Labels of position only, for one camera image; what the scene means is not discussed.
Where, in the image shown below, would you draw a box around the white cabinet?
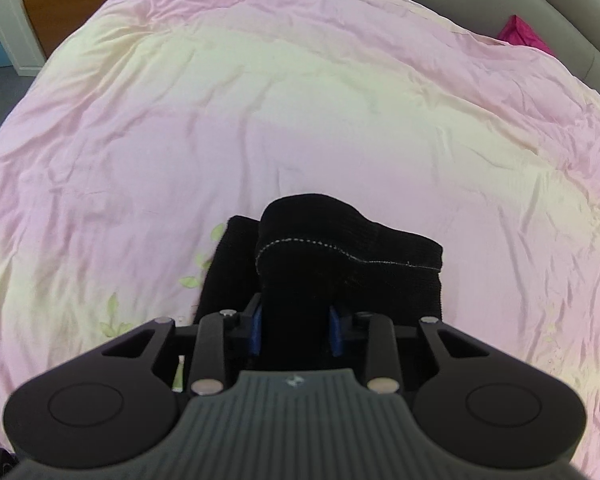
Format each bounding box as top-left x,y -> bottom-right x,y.
0,0 -> 48,77

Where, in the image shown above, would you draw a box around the wooden desk with white top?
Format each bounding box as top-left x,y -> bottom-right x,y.
22,0 -> 163,59

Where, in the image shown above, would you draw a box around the black corduroy pants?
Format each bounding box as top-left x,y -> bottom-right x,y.
195,193 -> 445,372

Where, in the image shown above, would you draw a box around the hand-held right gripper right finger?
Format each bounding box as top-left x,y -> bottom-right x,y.
327,305 -> 492,395

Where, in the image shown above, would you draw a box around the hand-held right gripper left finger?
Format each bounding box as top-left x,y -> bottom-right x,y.
101,294 -> 266,397

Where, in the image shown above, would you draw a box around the pink and cream blanket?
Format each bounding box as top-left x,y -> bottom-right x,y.
0,0 -> 600,480

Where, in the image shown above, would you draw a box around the magenta cloth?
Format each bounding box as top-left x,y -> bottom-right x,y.
496,15 -> 556,57

